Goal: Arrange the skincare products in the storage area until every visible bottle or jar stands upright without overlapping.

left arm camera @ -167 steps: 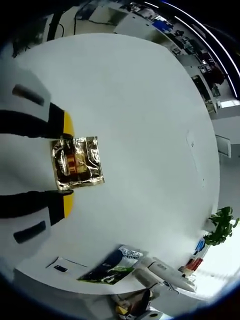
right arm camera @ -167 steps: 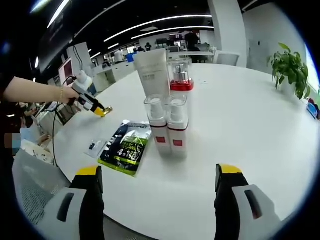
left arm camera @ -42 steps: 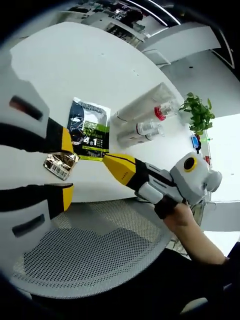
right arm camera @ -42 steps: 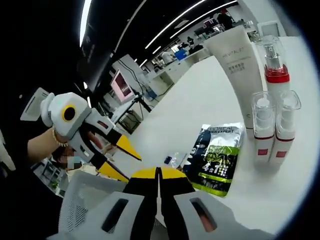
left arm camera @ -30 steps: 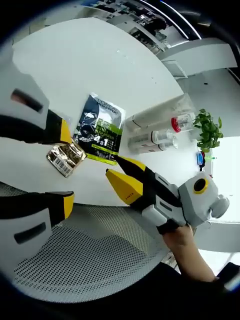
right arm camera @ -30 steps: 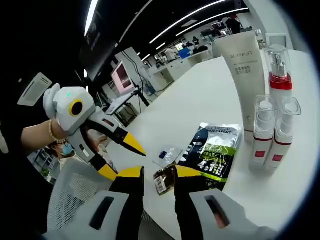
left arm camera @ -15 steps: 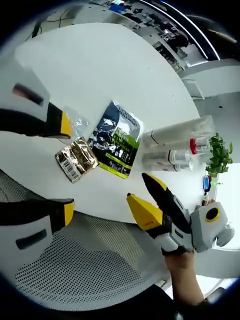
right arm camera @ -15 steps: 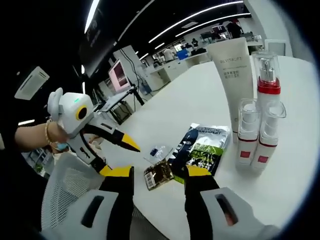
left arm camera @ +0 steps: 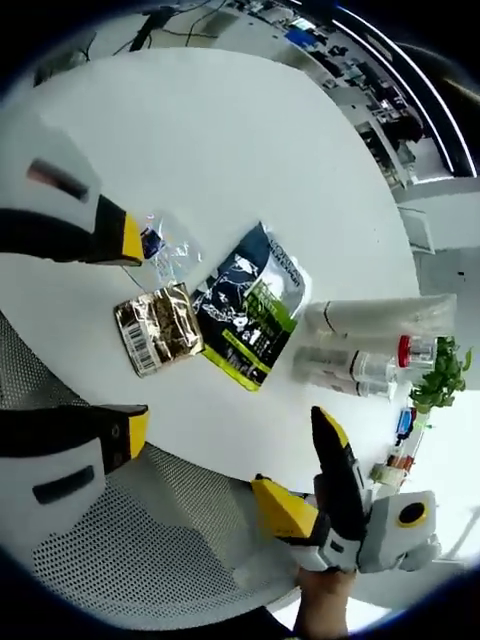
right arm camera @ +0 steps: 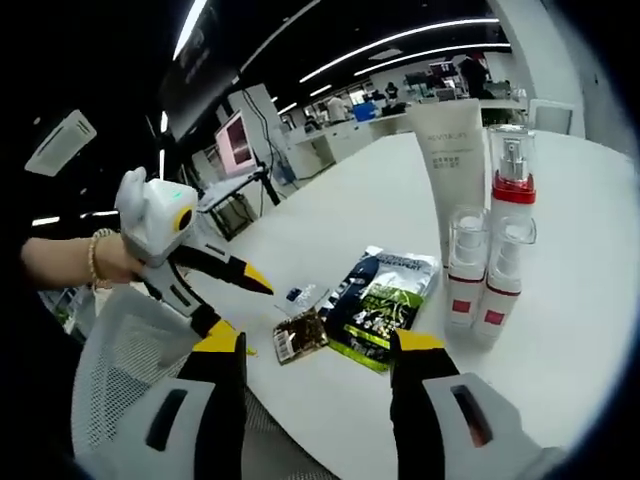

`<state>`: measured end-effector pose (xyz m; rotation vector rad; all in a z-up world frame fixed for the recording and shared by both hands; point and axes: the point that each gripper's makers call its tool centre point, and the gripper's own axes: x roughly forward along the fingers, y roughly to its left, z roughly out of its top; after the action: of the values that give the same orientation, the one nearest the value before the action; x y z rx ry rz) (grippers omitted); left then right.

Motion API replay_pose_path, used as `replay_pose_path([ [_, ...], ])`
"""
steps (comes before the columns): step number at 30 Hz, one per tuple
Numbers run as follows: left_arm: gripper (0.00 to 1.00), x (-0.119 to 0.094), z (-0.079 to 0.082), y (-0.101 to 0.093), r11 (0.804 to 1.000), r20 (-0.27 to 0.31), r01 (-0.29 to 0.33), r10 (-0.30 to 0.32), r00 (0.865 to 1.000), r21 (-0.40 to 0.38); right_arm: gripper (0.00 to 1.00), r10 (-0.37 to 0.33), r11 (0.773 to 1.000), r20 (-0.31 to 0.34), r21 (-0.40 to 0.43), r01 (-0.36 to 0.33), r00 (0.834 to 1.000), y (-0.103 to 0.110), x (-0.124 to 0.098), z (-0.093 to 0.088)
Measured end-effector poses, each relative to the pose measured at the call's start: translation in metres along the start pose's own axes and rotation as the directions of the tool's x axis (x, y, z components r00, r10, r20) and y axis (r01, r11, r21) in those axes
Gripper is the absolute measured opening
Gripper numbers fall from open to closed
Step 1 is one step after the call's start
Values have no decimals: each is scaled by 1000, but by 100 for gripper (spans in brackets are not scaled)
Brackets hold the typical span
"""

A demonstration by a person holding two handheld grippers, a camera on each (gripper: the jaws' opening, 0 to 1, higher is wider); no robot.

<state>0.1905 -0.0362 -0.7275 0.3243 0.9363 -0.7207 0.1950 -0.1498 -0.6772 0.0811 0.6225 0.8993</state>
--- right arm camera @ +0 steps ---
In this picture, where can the silver skincare sachet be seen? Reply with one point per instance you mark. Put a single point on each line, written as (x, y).
(302, 294)

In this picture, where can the dark green-edged skincare sachet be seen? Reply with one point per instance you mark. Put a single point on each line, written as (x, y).
(380, 310)

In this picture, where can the pink screen monitor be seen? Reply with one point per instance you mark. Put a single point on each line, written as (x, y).
(237, 147)

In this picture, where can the person's black shirt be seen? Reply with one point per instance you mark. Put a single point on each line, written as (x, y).
(45, 360)

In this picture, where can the thin ceiling light strip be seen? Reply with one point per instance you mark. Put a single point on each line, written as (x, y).
(400, 42)
(425, 56)

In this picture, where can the grey mesh office chair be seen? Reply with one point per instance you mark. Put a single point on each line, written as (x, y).
(125, 330)

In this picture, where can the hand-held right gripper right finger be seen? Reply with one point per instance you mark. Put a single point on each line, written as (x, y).
(440, 425)

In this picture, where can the black tripod stand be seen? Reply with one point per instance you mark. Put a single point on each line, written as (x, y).
(269, 186)

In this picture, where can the black hanging panel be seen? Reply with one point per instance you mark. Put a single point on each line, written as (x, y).
(200, 85)

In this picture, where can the large red-collared skincare bottle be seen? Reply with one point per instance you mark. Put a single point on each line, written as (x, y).
(512, 187)

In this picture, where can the wide bright ceiling light strip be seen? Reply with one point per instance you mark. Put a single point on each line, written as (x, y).
(191, 27)

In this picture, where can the person's left hand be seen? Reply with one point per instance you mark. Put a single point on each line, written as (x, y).
(122, 260)

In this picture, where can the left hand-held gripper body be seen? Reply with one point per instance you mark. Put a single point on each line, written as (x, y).
(155, 215)

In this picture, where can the ceiling air conditioner unit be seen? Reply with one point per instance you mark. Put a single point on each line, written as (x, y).
(60, 145)

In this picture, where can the small white skincare bottle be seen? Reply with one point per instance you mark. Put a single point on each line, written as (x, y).
(500, 320)
(465, 305)

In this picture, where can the white skincare tube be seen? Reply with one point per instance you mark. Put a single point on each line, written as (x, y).
(450, 165)

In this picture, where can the blue box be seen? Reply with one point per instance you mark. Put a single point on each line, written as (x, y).
(365, 112)

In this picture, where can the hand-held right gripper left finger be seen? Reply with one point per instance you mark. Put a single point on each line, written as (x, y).
(200, 425)

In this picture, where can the white framed office chair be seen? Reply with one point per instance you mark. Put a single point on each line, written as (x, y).
(550, 117)

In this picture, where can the gold foil skincare sachet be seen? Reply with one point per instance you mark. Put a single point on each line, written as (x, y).
(300, 335)

